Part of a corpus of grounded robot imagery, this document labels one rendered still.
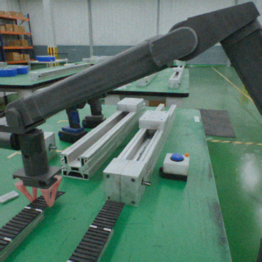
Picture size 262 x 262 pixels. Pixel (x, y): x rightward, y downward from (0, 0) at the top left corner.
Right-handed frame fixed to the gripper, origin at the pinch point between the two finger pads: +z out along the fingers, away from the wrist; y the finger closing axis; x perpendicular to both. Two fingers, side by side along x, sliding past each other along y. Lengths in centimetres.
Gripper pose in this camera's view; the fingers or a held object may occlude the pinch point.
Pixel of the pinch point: (42, 201)
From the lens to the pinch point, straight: 70.6
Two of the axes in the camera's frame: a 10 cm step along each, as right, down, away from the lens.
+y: -9.6, -0.8, 2.7
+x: -2.8, 3.2, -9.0
